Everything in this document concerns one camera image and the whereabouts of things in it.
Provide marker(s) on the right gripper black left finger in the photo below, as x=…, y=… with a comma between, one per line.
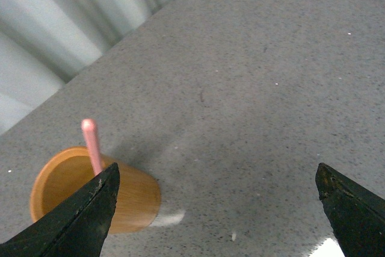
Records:
x=78, y=226

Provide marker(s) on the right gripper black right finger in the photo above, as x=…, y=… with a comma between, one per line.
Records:
x=356, y=214

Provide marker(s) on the pink chopstick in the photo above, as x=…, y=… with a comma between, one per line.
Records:
x=90, y=133

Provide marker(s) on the bamboo chopstick holder cup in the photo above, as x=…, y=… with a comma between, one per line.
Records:
x=138, y=199

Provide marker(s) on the white pleated curtain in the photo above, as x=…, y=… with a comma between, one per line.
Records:
x=46, y=43

